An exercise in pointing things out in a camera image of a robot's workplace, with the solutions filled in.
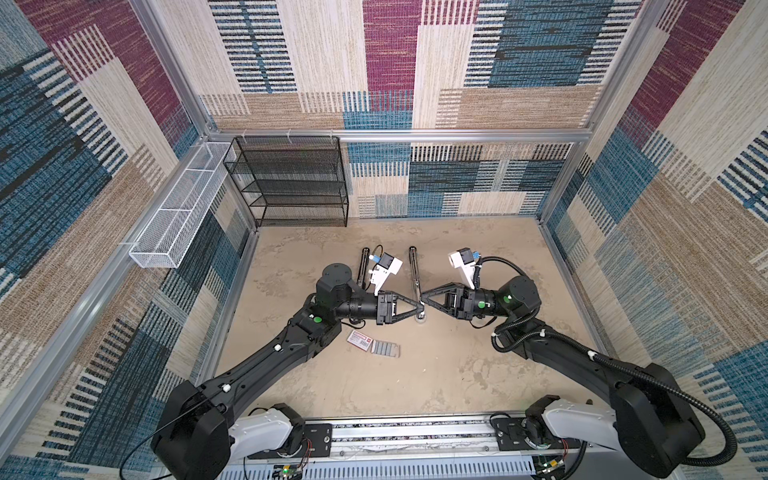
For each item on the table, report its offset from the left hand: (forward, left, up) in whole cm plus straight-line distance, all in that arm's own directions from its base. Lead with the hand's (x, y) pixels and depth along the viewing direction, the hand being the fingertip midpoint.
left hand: (422, 310), depth 63 cm
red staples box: (+6, +15, -29) cm, 33 cm away
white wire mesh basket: (+16, +59, +4) cm, 61 cm away
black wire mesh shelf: (+59, +41, -12) cm, 73 cm away
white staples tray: (+3, +8, -29) cm, 30 cm away
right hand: (+2, 0, -1) cm, 2 cm away
